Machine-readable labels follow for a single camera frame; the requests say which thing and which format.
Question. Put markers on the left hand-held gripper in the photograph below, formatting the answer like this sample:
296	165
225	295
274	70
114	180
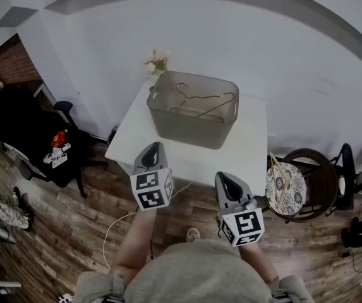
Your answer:
150	188

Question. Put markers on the light wooden clothes hanger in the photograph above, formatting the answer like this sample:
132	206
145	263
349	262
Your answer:
282	181

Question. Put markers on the gold metal clothes hanger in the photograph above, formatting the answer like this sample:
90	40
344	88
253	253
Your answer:
210	98

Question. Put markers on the person's beige shoe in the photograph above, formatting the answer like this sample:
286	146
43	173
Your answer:
193	234

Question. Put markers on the person's grey shirt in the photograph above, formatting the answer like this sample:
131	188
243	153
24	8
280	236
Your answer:
196	276

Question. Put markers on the pink flower bouquet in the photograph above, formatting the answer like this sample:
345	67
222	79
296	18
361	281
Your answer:
158	61

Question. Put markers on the translucent grey plastic container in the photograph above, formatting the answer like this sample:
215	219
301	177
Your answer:
187	128

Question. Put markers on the red toy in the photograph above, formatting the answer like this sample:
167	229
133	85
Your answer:
59	138

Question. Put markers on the patterned grey cloth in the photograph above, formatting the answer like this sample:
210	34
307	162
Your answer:
5	211

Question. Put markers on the person's left forearm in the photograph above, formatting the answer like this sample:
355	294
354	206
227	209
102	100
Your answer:
136	238

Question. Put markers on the floral round seat cushion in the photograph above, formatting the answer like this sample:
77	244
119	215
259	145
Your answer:
296	191

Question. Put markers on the black office chair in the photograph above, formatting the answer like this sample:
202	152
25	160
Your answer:
26	118

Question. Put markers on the black curved stand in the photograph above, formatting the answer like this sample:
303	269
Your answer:
347	172

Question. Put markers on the person's right forearm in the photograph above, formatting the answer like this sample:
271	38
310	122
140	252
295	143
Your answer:
258	260

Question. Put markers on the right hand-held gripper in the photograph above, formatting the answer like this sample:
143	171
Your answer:
244	226

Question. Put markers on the dark wooden round chair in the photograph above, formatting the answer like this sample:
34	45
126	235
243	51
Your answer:
321	181

